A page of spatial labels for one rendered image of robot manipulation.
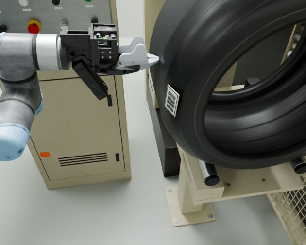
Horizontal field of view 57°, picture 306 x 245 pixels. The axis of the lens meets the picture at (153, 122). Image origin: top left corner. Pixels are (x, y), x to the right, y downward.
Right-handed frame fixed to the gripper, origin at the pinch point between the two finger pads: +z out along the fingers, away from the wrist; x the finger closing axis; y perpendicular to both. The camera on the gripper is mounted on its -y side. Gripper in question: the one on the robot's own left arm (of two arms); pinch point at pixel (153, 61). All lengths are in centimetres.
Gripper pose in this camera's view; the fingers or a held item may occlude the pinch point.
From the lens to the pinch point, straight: 66.4
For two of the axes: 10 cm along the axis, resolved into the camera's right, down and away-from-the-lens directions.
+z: 9.8, -0.3, 1.8
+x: -1.5, -6.9, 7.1
